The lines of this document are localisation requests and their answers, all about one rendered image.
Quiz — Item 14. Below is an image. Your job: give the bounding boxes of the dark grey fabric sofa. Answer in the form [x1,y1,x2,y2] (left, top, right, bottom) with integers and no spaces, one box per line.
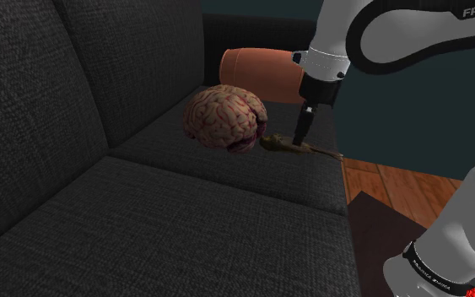
[0,0,362,297]

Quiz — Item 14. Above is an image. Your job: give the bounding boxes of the pink brain model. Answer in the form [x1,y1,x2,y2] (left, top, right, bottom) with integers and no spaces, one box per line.
[182,84,269,154]

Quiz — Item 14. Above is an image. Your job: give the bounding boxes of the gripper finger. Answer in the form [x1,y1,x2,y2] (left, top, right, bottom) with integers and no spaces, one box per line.
[291,101,318,148]

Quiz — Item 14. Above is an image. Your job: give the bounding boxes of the orange cylinder pillow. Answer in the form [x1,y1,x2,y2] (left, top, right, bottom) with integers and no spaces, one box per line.
[219,47,306,105]

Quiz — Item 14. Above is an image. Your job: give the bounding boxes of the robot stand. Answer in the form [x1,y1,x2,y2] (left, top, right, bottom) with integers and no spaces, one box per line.
[347,190,428,297]

